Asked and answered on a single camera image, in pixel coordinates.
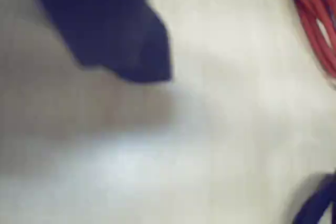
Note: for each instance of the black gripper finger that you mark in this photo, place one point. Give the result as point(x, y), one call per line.
point(110, 24)

